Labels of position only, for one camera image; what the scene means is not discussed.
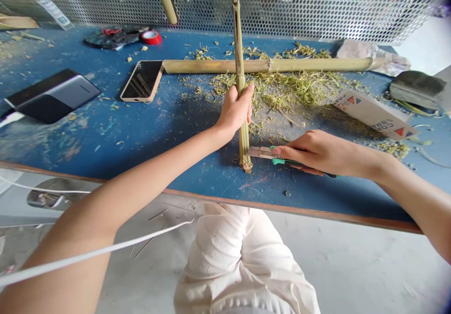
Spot person's left hand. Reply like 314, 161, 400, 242
214, 82, 255, 137

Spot person's right hand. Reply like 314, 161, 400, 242
272, 129, 385, 181

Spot thin green bamboo stick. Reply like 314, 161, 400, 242
229, 0, 253, 174

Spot green utility knife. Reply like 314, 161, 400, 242
248, 145, 339, 179

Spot pile of bamboo shavings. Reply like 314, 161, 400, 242
179, 41, 413, 159

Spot thick bamboo pole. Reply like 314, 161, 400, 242
163, 57, 388, 75

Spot white printed cardboard box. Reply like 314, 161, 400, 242
333, 88, 420, 141

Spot smartphone with beige case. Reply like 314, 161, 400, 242
119, 60, 165, 103

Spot red tape roll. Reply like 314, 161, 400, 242
140, 30, 163, 46

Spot crumpled white paper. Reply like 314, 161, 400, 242
335, 39, 412, 78

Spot grey sharpening stone block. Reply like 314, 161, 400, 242
389, 70, 447, 110

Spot perforated metal mesh panel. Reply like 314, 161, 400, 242
0, 0, 445, 46

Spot person's legs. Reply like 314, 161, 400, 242
173, 202, 321, 314

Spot black and red gloves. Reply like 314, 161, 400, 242
84, 24, 153, 51

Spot dark grey power bank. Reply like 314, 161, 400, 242
3, 68, 102, 125

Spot clear plastic bottle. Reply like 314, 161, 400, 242
17, 0, 74, 31

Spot wooden piece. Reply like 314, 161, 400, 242
0, 13, 40, 31

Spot white cable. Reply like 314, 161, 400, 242
0, 111, 195, 287

